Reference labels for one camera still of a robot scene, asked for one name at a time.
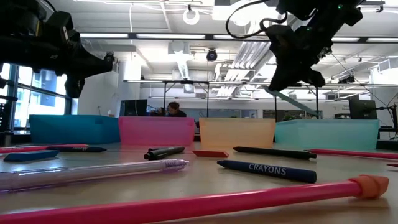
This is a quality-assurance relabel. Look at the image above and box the clear purple pen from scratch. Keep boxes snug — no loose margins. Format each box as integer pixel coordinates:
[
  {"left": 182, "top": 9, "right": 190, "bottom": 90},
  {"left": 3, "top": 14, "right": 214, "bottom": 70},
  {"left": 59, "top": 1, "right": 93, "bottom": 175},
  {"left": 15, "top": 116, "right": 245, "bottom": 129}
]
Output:
[{"left": 0, "top": 158, "right": 190, "bottom": 192}]

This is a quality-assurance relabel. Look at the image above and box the teal pen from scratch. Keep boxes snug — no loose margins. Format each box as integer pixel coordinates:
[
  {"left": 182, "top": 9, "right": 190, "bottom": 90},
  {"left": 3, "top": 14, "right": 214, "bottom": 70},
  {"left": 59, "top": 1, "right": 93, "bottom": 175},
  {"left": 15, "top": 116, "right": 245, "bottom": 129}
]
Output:
[{"left": 263, "top": 86, "right": 319, "bottom": 118}]

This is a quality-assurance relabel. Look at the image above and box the black metal frame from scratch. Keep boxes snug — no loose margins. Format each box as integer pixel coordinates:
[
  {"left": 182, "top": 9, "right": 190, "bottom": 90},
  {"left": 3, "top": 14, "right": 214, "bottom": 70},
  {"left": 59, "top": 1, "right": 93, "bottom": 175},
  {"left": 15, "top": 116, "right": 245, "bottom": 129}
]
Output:
[
  {"left": 274, "top": 83, "right": 320, "bottom": 121},
  {"left": 162, "top": 80, "right": 210, "bottom": 118}
]

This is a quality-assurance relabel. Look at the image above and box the orange plastic bin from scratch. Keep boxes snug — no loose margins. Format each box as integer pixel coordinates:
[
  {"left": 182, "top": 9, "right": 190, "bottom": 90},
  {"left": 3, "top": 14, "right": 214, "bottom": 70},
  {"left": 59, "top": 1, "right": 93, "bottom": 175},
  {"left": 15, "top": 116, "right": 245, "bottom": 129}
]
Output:
[{"left": 198, "top": 117, "right": 277, "bottom": 149}]

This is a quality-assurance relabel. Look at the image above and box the white ring fixture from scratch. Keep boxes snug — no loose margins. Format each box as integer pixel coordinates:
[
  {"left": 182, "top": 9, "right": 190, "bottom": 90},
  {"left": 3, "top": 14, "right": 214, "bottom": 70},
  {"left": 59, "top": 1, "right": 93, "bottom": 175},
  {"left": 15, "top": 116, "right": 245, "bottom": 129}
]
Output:
[{"left": 182, "top": 7, "right": 200, "bottom": 26}]

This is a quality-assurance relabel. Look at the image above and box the red eraser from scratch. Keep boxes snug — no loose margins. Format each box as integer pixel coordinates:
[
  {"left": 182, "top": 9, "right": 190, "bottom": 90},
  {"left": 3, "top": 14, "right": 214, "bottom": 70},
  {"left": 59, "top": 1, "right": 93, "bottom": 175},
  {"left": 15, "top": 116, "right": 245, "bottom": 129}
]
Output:
[{"left": 192, "top": 150, "right": 229, "bottom": 159}]

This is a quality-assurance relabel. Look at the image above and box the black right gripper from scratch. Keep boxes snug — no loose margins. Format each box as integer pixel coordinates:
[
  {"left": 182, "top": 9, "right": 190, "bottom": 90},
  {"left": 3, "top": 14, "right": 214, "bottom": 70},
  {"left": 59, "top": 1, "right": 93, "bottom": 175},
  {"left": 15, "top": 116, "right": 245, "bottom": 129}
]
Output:
[{"left": 266, "top": 24, "right": 332, "bottom": 91}]

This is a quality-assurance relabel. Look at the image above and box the large window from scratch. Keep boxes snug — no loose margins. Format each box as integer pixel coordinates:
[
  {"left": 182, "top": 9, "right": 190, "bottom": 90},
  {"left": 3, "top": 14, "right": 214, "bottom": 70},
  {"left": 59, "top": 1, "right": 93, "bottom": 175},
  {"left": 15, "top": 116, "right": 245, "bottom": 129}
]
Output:
[{"left": 0, "top": 63, "right": 78, "bottom": 133}]

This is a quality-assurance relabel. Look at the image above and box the pink plastic bin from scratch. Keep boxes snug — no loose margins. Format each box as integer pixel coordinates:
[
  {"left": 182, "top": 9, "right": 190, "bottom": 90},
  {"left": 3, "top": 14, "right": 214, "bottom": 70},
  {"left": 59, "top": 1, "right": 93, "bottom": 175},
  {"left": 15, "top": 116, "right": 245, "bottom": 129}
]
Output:
[{"left": 118, "top": 116, "right": 196, "bottom": 147}]

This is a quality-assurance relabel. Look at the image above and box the teal plastic bin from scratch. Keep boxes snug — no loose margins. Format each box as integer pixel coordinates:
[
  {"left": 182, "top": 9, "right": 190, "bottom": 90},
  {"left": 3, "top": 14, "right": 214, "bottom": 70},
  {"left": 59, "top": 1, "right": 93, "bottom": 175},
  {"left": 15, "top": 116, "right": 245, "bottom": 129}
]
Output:
[{"left": 274, "top": 119, "right": 381, "bottom": 151}]

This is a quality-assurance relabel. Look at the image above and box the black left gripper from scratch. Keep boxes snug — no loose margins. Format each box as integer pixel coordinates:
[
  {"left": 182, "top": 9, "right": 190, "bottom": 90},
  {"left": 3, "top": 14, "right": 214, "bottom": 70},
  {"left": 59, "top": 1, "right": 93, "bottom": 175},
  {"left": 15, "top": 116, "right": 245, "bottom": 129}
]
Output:
[{"left": 43, "top": 11, "right": 114, "bottom": 99}]

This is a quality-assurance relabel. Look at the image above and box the dark blue crayon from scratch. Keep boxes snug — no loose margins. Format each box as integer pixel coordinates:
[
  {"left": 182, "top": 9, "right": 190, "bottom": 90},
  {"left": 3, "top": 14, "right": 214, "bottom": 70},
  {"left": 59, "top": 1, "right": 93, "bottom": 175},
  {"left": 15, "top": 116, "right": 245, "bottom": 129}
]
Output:
[{"left": 216, "top": 159, "right": 318, "bottom": 184}]

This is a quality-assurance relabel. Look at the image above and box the blue plastic bin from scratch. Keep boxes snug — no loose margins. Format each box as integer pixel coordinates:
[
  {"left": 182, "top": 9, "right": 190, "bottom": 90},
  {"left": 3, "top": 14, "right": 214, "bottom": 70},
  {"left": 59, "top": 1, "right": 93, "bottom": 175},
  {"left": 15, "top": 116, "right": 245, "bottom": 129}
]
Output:
[{"left": 29, "top": 114, "right": 121, "bottom": 145}]

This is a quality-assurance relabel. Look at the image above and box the small purple pen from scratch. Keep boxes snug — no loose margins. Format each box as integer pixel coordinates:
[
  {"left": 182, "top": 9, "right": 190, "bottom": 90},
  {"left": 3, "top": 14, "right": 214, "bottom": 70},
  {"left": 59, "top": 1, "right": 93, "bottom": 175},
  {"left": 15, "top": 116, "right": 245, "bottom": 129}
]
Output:
[{"left": 45, "top": 146, "right": 108, "bottom": 153}]

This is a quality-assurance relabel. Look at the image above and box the black monitor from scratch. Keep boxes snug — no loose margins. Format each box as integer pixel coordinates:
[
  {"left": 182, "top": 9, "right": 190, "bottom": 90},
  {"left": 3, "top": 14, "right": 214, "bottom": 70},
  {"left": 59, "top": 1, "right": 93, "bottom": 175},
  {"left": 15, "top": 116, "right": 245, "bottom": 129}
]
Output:
[
  {"left": 119, "top": 99, "right": 148, "bottom": 118},
  {"left": 348, "top": 98, "right": 378, "bottom": 121}
]

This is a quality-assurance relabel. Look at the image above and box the person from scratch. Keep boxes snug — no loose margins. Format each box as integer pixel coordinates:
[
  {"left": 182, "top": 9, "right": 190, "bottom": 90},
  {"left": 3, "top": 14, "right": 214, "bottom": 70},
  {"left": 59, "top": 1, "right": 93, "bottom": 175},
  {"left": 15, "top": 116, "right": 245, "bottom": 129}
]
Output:
[{"left": 166, "top": 101, "right": 188, "bottom": 118}]

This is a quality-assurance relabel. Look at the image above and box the blue eraser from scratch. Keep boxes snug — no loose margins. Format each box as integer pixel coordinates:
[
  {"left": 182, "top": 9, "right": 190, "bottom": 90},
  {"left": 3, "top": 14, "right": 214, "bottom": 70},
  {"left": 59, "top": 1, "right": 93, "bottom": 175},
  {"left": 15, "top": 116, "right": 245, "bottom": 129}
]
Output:
[{"left": 3, "top": 149, "right": 60, "bottom": 162}]

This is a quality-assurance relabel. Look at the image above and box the black overhead light beam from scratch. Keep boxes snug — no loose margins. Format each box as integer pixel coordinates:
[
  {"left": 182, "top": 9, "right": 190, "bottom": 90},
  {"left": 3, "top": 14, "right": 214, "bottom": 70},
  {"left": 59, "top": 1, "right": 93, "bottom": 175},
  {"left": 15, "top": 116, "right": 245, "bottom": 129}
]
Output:
[{"left": 79, "top": 32, "right": 398, "bottom": 44}]

